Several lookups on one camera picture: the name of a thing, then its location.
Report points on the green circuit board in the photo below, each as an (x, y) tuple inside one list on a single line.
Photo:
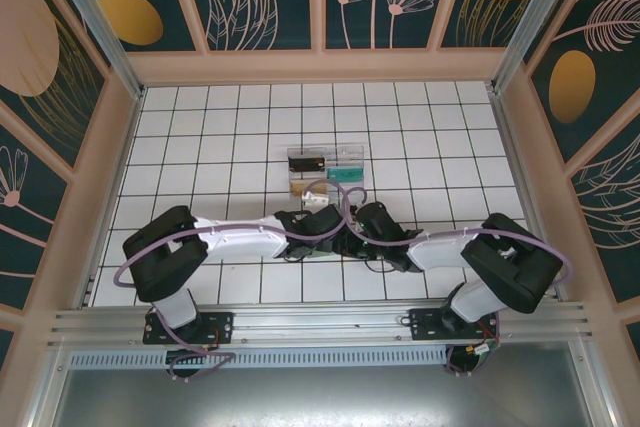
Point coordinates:
[(482, 349)]

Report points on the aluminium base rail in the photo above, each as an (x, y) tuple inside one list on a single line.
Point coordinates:
[(325, 319)]

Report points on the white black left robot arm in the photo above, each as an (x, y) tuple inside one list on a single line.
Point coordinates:
[(235, 249)]

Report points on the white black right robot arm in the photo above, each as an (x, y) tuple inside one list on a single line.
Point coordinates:
[(440, 254)]

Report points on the grey metal panel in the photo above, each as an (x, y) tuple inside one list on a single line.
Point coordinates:
[(320, 397)]

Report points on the gold credit card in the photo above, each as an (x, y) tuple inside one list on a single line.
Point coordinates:
[(298, 189)]

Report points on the clear acrylic card holder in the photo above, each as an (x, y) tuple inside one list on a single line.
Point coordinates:
[(350, 152)]

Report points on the teal credit card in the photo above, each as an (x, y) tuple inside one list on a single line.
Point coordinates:
[(347, 175)]

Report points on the aluminium frame post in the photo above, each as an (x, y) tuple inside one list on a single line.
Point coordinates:
[(537, 22), (102, 32)]

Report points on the black credit card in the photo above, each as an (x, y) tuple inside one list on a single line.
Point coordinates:
[(307, 163)]

